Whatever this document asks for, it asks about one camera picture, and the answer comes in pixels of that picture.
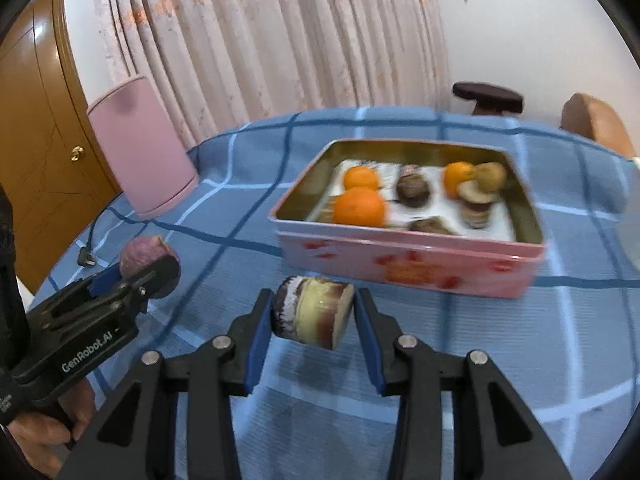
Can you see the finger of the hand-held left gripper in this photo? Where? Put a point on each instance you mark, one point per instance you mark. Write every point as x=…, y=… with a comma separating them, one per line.
x=145, y=279
x=107, y=278

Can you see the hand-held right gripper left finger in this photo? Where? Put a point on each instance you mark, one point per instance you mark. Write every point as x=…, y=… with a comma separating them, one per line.
x=260, y=350

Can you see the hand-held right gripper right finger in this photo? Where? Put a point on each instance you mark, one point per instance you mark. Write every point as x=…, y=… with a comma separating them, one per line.
x=370, y=350

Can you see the round purple root vegetable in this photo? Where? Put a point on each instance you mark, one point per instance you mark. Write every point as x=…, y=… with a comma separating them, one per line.
x=142, y=252

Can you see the cut purple yam piece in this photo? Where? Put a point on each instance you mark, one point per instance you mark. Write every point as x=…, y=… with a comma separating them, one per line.
x=315, y=312

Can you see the pink tin box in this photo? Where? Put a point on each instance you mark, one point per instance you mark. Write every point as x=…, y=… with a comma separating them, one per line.
x=400, y=265

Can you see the small brown fruit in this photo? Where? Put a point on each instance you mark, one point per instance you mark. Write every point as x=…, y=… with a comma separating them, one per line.
x=432, y=226

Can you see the orange tangerine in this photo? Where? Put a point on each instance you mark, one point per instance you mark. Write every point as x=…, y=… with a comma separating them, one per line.
x=456, y=177
x=361, y=178
x=360, y=208

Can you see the small dark purple fruit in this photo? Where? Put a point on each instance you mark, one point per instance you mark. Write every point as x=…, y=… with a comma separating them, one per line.
x=414, y=190

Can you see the halved purple fruit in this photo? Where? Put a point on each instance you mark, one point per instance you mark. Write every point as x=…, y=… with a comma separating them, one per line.
x=475, y=200

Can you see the round yellow-brown fruit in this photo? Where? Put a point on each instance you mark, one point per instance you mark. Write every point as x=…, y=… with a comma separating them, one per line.
x=491, y=175

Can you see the person's left hand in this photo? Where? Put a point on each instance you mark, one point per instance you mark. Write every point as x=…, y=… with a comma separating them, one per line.
x=45, y=427

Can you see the blue checked tablecloth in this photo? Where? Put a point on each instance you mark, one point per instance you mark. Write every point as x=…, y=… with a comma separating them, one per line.
x=220, y=270

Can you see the brass door knob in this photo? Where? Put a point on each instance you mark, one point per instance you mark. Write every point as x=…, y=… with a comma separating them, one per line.
x=77, y=153

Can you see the pink electric kettle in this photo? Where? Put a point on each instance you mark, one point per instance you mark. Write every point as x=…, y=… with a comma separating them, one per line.
x=140, y=150

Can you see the wooden door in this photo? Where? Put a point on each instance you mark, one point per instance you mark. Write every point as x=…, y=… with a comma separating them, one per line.
x=35, y=135

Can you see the pink floral curtain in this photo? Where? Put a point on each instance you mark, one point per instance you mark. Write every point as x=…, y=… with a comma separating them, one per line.
x=275, y=35

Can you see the dark round stool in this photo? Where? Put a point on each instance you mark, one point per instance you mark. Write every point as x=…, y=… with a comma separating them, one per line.
x=487, y=95

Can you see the brown leather chair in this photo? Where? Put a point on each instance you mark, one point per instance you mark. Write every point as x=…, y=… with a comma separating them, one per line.
x=595, y=122

